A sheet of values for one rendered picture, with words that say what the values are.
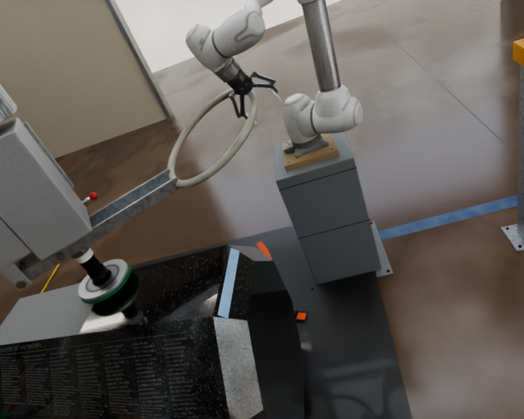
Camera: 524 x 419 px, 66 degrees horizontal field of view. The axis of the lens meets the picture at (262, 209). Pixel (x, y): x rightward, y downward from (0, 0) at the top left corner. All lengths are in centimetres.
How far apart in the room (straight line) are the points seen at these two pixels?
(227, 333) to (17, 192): 81
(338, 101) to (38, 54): 543
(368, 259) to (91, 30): 506
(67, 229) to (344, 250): 146
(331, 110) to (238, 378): 119
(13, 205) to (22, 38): 543
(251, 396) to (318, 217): 106
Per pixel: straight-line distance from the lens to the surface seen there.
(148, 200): 159
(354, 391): 207
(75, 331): 173
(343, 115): 190
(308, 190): 206
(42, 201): 149
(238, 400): 144
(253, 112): 149
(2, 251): 158
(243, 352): 143
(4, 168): 146
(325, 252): 233
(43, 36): 668
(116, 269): 176
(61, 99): 690
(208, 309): 141
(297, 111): 199
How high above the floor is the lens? 181
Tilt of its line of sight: 33 degrees down
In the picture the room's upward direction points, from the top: 24 degrees counter-clockwise
